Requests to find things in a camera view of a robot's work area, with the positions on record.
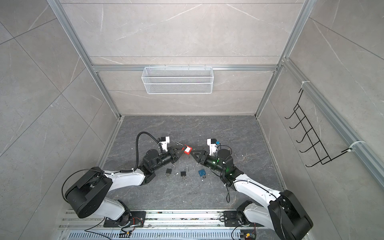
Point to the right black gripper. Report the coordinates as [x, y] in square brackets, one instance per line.
[203, 156]

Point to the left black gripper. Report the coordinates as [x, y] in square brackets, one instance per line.
[174, 155]

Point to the red padlock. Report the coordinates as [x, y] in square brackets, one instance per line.
[185, 148]

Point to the blue padlock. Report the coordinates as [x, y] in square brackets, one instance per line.
[202, 173]

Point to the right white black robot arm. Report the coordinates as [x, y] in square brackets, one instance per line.
[278, 211]

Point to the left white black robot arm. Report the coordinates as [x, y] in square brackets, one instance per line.
[88, 195]

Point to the black padlock left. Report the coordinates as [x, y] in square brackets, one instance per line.
[171, 170]

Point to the black padlock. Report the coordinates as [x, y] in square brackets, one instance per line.
[171, 170]
[184, 173]

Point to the black padlock middle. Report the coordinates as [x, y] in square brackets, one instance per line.
[184, 173]

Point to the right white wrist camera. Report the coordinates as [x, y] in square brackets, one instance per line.
[213, 146]

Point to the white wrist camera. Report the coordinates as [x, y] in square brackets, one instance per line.
[163, 143]
[213, 146]

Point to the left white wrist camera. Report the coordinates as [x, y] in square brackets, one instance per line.
[163, 143]

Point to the aluminium front rail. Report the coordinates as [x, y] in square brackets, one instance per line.
[156, 219]

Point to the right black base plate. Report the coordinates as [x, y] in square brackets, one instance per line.
[236, 218]

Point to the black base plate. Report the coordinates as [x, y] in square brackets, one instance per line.
[133, 219]
[236, 218]

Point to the white wire mesh basket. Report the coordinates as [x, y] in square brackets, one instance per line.
[178, 80]

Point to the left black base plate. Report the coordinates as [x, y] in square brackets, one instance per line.
[133, 219]

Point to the black wire hook rack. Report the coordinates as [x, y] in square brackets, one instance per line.
[310, 134]

